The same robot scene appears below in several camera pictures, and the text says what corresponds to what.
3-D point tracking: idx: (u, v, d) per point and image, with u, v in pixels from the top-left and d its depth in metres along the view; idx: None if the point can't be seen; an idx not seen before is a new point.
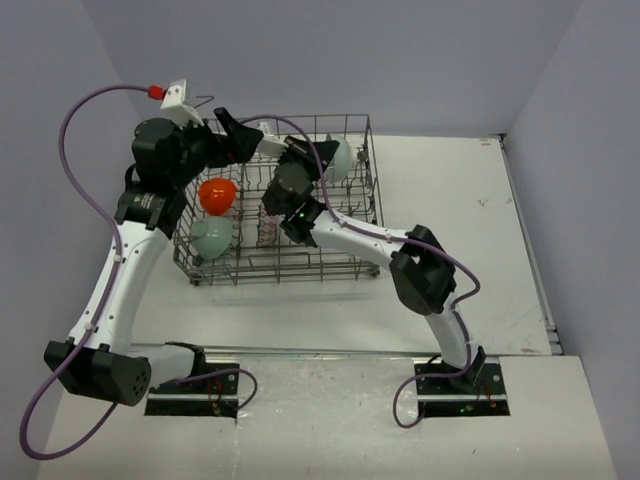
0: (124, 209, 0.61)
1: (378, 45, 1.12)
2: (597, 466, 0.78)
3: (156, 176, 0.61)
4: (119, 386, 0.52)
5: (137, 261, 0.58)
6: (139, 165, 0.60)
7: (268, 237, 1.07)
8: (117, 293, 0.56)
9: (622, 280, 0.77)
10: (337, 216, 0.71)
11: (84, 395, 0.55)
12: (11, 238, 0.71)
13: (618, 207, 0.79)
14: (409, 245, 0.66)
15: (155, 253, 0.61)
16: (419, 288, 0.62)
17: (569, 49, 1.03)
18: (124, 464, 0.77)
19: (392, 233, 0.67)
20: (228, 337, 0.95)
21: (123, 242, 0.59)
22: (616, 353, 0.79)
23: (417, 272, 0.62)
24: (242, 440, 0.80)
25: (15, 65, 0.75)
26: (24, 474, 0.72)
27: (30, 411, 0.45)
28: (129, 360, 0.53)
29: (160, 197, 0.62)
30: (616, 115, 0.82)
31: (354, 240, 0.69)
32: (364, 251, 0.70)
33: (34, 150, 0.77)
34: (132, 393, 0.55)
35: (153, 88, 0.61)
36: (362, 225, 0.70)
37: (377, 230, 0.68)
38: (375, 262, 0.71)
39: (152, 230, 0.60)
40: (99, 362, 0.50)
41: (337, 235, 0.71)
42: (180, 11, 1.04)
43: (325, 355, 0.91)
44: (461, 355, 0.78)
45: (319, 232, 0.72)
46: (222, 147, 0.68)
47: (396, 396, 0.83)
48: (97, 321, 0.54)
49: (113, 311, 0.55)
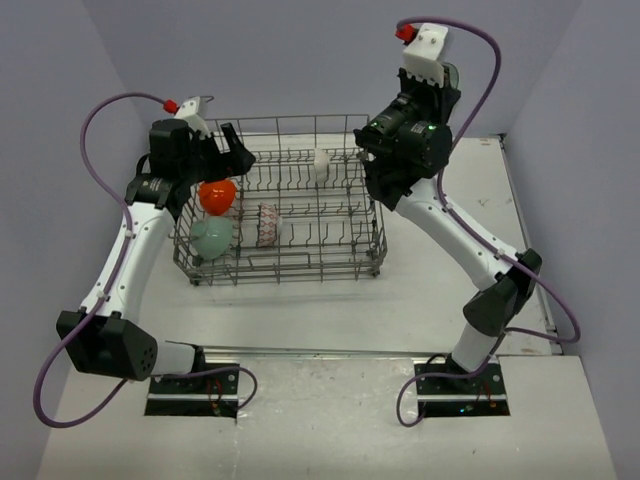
0: (134, 192, 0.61)
1: (379, 44, 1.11)
2: (598, 466, 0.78)
3: (169, 164, 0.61)
4: (130, 355, 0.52)
5: (147, 237, 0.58)
6: (152, 151, 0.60)
7: (268, 237, 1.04)
8: (128, 266, 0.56)
9: (623, 280, 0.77)
10: (445, 201, 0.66)
11: (93, 371, 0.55)
12: (12, 237, 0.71)
13: (620, 207, 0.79)
14: (514, 267, 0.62)
15: (164, 231, 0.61)
16: (503, 316, 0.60)
17: (569, 48, 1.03)
18: (124, 464, 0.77)
19: (504, 251, 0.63)
20: (228, 337, 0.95)
21: (134, 220, 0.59)
22: (617, 353, 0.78)
23: (511, 300, 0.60)
24: (242, 440, 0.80)
25: (16, 66, 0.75)
26: (24, 474, 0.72)
27: (42, 377, 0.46)
28: (139, 332, 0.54)
29: (167, 183, 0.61)
30: (616, 115, 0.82)
31: (453, 234, 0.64)
32: (459, 250, 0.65)
33: (35, 152, 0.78)
34: (141, 367, 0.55)
35: (170, 102, 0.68)
36: (472, 224, 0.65)
37: (487, 240, 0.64)
38: (462, 264, 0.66)
39: (162, 209, 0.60)
40: (110, 328, 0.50)
41: (438, 220, 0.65)
42: (180, 11, 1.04)
43: (325, 354, 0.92)
44: (475, 361, 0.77)
45: (414, 204, 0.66)
46: (224, 160, 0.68)
47: (399, 397, 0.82)
48: (109, 291, 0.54)
49: (124, 282, 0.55)
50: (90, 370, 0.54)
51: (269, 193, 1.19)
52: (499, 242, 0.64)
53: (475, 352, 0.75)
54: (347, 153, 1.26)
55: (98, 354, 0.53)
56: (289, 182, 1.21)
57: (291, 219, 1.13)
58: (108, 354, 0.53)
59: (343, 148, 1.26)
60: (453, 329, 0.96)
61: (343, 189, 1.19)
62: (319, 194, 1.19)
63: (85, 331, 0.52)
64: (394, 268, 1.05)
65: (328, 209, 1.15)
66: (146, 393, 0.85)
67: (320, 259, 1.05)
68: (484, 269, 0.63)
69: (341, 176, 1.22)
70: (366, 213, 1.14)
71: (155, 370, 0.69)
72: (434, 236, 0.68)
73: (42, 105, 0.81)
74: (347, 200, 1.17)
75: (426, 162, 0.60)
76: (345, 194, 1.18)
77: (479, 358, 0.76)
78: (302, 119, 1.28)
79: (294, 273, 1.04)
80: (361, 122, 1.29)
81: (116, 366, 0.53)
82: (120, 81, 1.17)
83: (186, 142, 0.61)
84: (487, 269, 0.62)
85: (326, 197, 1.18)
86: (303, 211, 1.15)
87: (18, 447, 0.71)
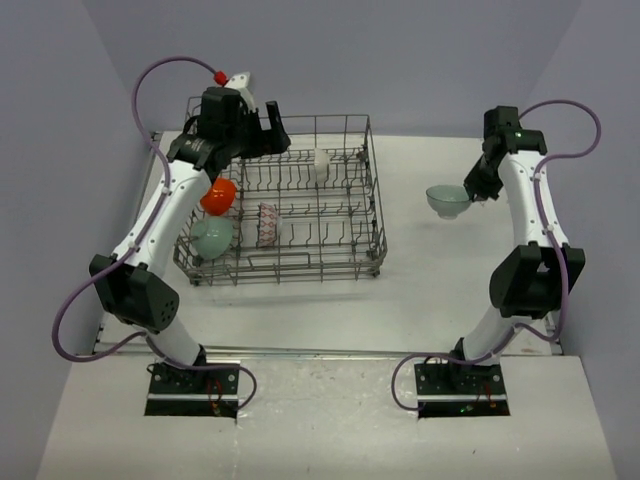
0: (176, 149, 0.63)
1: (382, 44, 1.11)
2: (599, 467, 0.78)
3: (215, 126, 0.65)
4: (152, 305, 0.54)
5: (182, 196, 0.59)
6: (202, 113, 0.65)
7: (268, 236, 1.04)
8: (160, 222, 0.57)
9: (626, 280, 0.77)
10: (540, 171, 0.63)
11: (118, 314, 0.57)
12: (12, 237, 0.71)
13: (624, 207, 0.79)
14: (550, 251, 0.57)
15: (198, 192, 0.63)
16: (513, 284, 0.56)
17: (573, 49, 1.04)
18: (123, 465, 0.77)
19: (555, 232, 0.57)
20: (229, 336, 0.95)
21: (172, 178, 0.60)
22: (619, 353, 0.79)
23: (527, 273, 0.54)
24: (241, 440, 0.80)
25: (17, 64, 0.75)
26: (23, 473, 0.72)
27: (56, 328, 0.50)
28: (161, 284, 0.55)
29: (209, 144, 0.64)
30: (622, 115, 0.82)
31: (522, 197, 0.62)
32: (518, 215, 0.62)
33: (37, 151, 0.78)
34: (162, 315, 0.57)
35: (220, 74, 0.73)
36: (547, 201, 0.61)
37: (547, 215, 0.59)
38: (514, 231, 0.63)
39: (199, 170, 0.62)
40: (135, 277, 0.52)
41: (519, 182, 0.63)
42: (181, 12, 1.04)
43: (325, 355, 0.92)
44: (474, 352, 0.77)
45: (509, 163, 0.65)
46: (264, 137, 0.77)
47: (395, 377, 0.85)
48: (140, 243, 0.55)
49: (154, 236, 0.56)
50: (116, 313, 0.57)
51: (269, 193, 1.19)
52: (558, 228, 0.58)
53: (481, 339, 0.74)
54: (347, 153, 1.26)
55: (124, 299, 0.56)
56: (289, 182, 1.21)
57: (291, 219, 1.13)
58: (131, 299, 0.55)
59: (343, 148, 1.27)
60: (453, 329, 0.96)
61: (344, 189, 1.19)
62: (319, 194, 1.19)
63: (114, 275, 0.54)
64: (394, 268, 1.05)
65: (328, 209, 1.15)
66: (146, 393, 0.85)
67: (320, 259, 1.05)
68: (525, 236, 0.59)
69: (341, 176, 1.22)
70: (366, 213, 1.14)
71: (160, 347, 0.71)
72: (511, 204, 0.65)
73: (44, 104, 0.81)
74: (347, 200, 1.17)
75: (500, 121, 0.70)
76: (345, 195, 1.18)
77: (481, 349, 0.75)
78: (303, 120, 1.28)
79: (294, 273, 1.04)
80: (362, 122, 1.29)
81: (139, 312, 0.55)
82: (122, 81, 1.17)
83: (234, 110, 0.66)
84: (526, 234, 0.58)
85: (326, 197, 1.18)
86: (304, 211, 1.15)
87: (17, 448, 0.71)
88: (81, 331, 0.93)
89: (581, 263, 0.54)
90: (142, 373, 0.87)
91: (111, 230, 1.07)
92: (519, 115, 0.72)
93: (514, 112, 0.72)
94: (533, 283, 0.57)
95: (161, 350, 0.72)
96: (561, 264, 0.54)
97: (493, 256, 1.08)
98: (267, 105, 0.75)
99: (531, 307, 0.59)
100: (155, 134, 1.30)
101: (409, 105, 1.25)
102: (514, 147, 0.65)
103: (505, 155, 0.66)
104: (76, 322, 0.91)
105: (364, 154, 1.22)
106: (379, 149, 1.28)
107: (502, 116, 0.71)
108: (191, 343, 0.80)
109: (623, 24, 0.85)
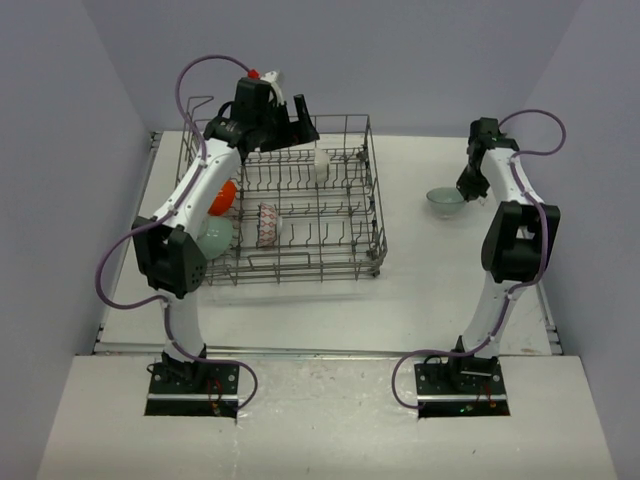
0: (211, 130, 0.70)
1: (382, 44, 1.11)
2: (599, 466, 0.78)
3: (246, 112, 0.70)
4: (184, 267, 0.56)
5: (217, 169, 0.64)
6: (236, 100, 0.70)
7: (268, 237, 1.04)
8: (196, 191, 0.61)
9: (625, 279, 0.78)
10: (513, 155, 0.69)
11: (151, 275, 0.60)
12: (13, 237, 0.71)
13: (623, 206, 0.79)
14: (530, 210, 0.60)
15: (228, 170, 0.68)
16: (498, 240, 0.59)
17: (573, 49, 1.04)
18: (122, 466, 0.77)
19: (532, 193, 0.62)
20: (228, 336, 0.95)
21: (208, 153, 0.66)
22: (619, 353, 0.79)
23: (509, 226, 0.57)
24: (242, 440, 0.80)
25: (18, 64, 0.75)
26: (23, 474, 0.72)
27: (98, 274, 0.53)
28: (195, 248, 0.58)
29: (240, 128, 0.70)
30: (621, 114, 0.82)
31: (501, 175, 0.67)
32: (500, 190, 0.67)
33: (37, 152, 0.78)
34: (192, 280, 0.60)
35: (253, 71, 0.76)
36: (523, 175, 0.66)
37: (522, 182, 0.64)
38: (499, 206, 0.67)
39: (232, 148, 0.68)
40: (173, 238, 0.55)
41: (496, 165, 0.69)
42: (181, 12, 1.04)
43: (325, 355, 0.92)
44: (472, 340, 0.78)
45: (487, 155, 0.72)
46: (291, 129, 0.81)
47: (395, 376, 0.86)
48: (178, 208, 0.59)
49: (191, 203, 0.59)
50: (148, 273, 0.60)
51: (269, 193, 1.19)
52: (534, 191, 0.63)
53: (479, 328, 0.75)
54: (347, 153, 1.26)
55: (158, 261, 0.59)
56: (289, 182, 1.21)
57: (291, 219, 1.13)
58: (165, 262, 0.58)
59: (343, 148, 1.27)
60: (453, 329, 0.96)
61: (344, 189, 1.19)
62: (319, 194, 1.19)
63: (151, 235, 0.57)
64: (394, 267, 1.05)
65: (328, 209, 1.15)
66: (146, 393, 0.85)
67: (320, 259, 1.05)
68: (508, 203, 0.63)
69: (341, 176, 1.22)
70: (366, 213, 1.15)
71: (171, 325, 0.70)
72: (495, 189, 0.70)
73: (43, 104, 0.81)
74: (347, 200, 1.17)
75: (482, 129, 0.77)
76: (345, 194, 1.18)
77: (481, 336, 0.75)
78: None
79: (294, 273, 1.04)
80: (361, 122, 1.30)
81: (171, 274, 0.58)
82: (122, 81, 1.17)
83: (265, 99, 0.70)
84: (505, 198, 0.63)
85: (326, 196, 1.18)
86: (303, 211, 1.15)
87: (17, 449, 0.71)
88: (81, 331, 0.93)
89: (556, 218, 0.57)
90: (143, 373, 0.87)
91: (110, 230, 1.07)
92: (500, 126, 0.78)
93: (495, 123, 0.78)
94: (517, 244, 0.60)
95: (172, 336, 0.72)
96: (539, 217, 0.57)
97: None
98: (294, 98, 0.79)
99: (520, 271, 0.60)
100: (155, 135, 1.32)
101: (409, 105, 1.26)
102: (493, 145, 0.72)
103: (486, 153, 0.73)
104: (76, 322, 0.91)
105: (364, 154, 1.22)
106: (379, 149, 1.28)
107: (484, 127, 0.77)
108: (199, 340, 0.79)
109: (622, 24, 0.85)
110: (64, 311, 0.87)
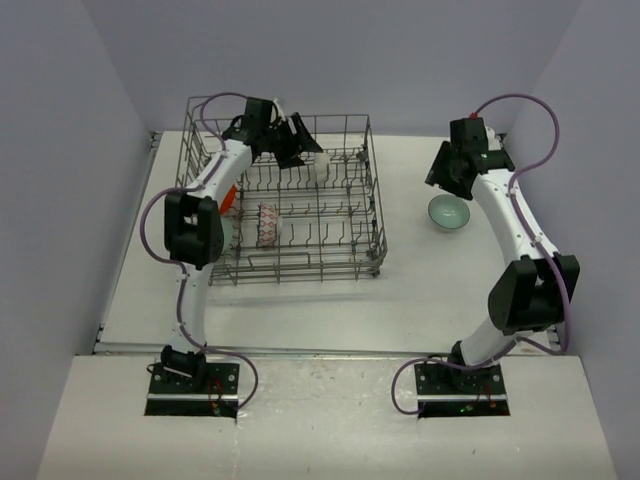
0: (227, 134, 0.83)
1: (382, 44, 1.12)
2: (599, 466, 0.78)
3: (254, 121, 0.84)
4: (211, 235, 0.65)
5: (235, 159, 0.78)
6: (246, 112, 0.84)
7: (268, 237, 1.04)
8: (220, 173, 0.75)
9: (626, 279, 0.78)
10: (512, 185, 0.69)
11: (174, 248, 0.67)
12: (12, 237, 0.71)
13: (625, 206, 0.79)
14: (543, 264, 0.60)
15: (242, 165, 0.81)
16: (513, 301, 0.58)
17: (573, 50, 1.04)
18: (122, 466, 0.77)
19: (542, 240, 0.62)
20: (228, 336, 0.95)
21: (227, 148, 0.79)
22: (620, 354, 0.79)
23: (524, 285, 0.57)
24: (242, 440, 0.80)
25: (16, 64, 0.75)
26: (24, 474, 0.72)
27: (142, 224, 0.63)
28: (219, 221, 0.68)
29: (250, 131, 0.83)
30: (623, 114, 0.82)
31: (506, 217, 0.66)
32: (504, 233, 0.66)
33: (36, 152, 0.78)
34: (213, 252, 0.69)
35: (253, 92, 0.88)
36: (527, 215, 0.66)
37: (531, 228, 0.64)
38: (503, 249, 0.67)
39: (246, 147, 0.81)
40: (204, 206, 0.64)
41: (496, 199, 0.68)
42: (180, 12, 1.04)
43: (325, 355, 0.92)
44: (476, 357, 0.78)
45: (484, 184, 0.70)
46: (294, 142, 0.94)
47: (396, 377, 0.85)
48: (206, 184, 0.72)
49: (216, 181, 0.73)
50: (172, 246, 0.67)
51: (269, 193, 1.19)
52: (543, 235, 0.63)
53: (482, 347, 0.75)
54: (347, 153, 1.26)
55: (183, 234, 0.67)
56: (289, 182, 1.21)
57: (290, 219, 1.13)
58: (191, 234, 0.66)
59: (343, 148, 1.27)
60: (452, 328, 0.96)
61: (344, 189, 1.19)
62: (319, 194, 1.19)
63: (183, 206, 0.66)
64: (394, 267, 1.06)
65: (328, 209, 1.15)
66: (146, 393, 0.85)
67: (320, 259, 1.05)
68: (517, 251, 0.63)
69: (341, 176, 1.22)
70: (366, 213, 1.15)
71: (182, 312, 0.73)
72: (493, 221, 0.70)
73: (43, 103, 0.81)
74: (347, 200, 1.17)
75: (467, 135, 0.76)
76: (345, 195, 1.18)
77: (482, 356, 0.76)
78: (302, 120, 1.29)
79: (294, 273, 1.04)
80: (361, 122, 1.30)
81: (196, 246, 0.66)
82: (121, 81, 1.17)
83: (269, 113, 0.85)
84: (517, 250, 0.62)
85: (327, 197, 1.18)
86: (303, 211, 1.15)
87: (17, 449, 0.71)
88: (80, 331, 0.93)
89: (576, 272, 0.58)
90: (142, 373, 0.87)
91: (110, 230, 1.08)
92: (484, 127, 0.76)
93: (479, 127, 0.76)
94: (533, 301, 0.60)
95: (181, 318, 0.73)
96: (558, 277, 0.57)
97: (493, 255, 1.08)
98: (291, 115, 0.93)
99: (533, 326, 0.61)
100: (155, 135, 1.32)
101: (409, 105, 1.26)
102: (485, 169, 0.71)
103: (479, 177, 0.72)
104: (76, 322, 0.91)
105: (364, 154, 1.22)
106: (380, 149, 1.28)
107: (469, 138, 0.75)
108: (200, 335, 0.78)
109: (623, 25, 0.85)
110: (64, 311, 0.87)
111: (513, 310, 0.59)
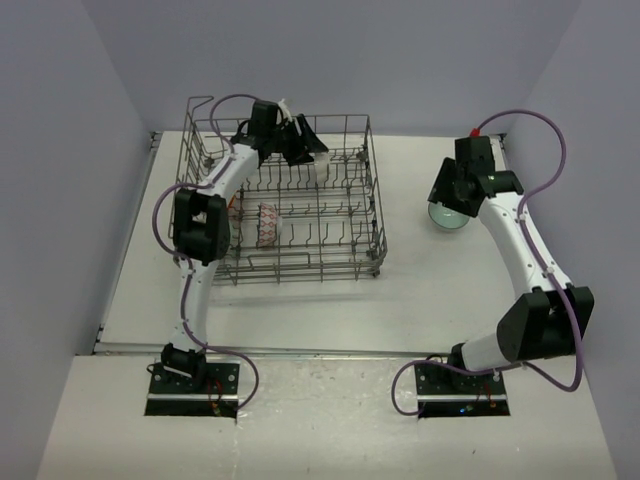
0: (235, 140, 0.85)
1: (382, 45, 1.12)
2: (599, 467, 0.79)
3: (260, 126, 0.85)
4: (218, 230, 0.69)
5: (243, 161, 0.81)
6: (252, 118, 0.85)
7: (268, 237, 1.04)
8: (228, 174, 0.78)
9: (626, 280, 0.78)
10: (521, 211, 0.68)
11: (182, 243, 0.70)
12: (12, 237, 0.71)
13: (626, 206, 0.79)
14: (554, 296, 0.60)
15: (251, 166, 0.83)
16: (524, 336, 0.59)
17: (573, 50, 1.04)
18: (121, 466, 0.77)
19: (554, 271, 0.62)
20: (228, 336, 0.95)
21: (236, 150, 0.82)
22: (620, 354, 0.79)
23: (537, 320, 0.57)
24: (242, 440, 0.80)
25: (15, 64, 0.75)
26: (23, 474, 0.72)
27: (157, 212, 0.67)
28: (225, 220, 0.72)
29: (257, 137, 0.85)
30: (625, 114, 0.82)
31: (516, 245, 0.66)
32: (514, 262, 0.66)
33: (36, 152, 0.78)
34: (220, 250, 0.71)
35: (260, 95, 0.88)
36: (537, 242, 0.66)
37: (543, 256, 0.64)
38: (514, 276, 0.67)
39: (254, 151, 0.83)
40: (213, 202, 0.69)
41: (504, 224, 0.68)
42: (180, 12, 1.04)
43: (325, 355, 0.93)
44: (475, 363, 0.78)
45: (491, 208, 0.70)
46: (300, 143, 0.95)
47: (396, 378, 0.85)
48: (214, 184, 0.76)
49: (224, 181, 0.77)
50: (180, 242, 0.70)
51: (269, 193, 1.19)
52: (555, 265, 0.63)
53: (483, 355, 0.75)
54: (347, 153, 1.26)
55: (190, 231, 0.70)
56: (289, 182, 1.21)
57: (290, 219, 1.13)
58: (198, 230, 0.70)
59: (343, 148, 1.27)
60: (452, 329, 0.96)
61: (344, 189, 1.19)
62: (319, 194, 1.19)
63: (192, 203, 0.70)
64: (394, 267, 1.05)
65: (328, 209, 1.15)
66: (146, 393, 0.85)
67: (321, 259, 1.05)
68: (528, 280, 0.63)
69: (341, 176, 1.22)
70: (366, 213, 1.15)
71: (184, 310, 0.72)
72: (501, 246, 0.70)
73: (42, 103, 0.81)
74: (347, 200, 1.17)
75: (473, 155, 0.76)
76: (345, 195, 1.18)
77: (483, 364, 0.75)
78: None
79: (294, 273, 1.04)
80: (361, 122, 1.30)
81: (201, 241, 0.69)
82: (121, 80, 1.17)
83: (274, 116, 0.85)
84: (528, 280, 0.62)
85: (327, 196, 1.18)
86: (303, 211, 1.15)
87: (16, 450, 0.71)
88: (81, 332, 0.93)
89: (588, 305, 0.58)
90: (142, 374, 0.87)
91: (110, 231, 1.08)
92: (491, 147, 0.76)
93: (486, 147, 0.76)
94: (545, 334, 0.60)
95: (184, 314, 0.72)
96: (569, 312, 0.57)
97: (492, 255, 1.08)
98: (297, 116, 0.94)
99: (544, 356, 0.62)
100: (155, 135, 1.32)
101: (409, 104, 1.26)
102: (493, 192, 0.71)
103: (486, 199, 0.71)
104: (76, 322, 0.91)
105: (364, 154, 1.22)
106: (380, 149, 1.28)
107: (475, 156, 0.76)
108: (200, 333, 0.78)
109: (623, 25, 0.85)
110: (64, 312, 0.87)
111: (524, 343, 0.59)
